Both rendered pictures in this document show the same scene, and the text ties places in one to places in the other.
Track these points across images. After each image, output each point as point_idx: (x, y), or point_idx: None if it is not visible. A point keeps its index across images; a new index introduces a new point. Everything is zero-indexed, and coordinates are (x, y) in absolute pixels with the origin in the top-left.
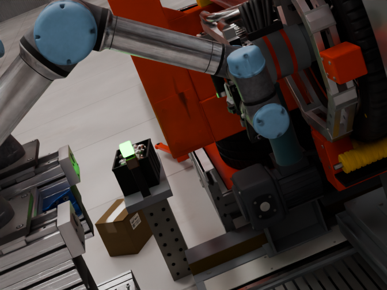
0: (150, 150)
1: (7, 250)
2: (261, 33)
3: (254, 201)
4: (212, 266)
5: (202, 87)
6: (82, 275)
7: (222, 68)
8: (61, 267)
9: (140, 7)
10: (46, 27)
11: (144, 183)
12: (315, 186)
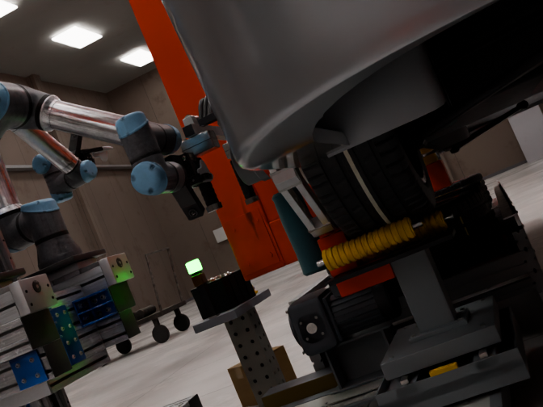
0: (234, 275)
1: None
2: (209, 118)
3: (300, 321)
4: (286, 403)
5: (271, 207)
6: (32, 336)
7: None
8: (11, 325)
9: None
10: None
11: (209, 302)
12: (370, 311)
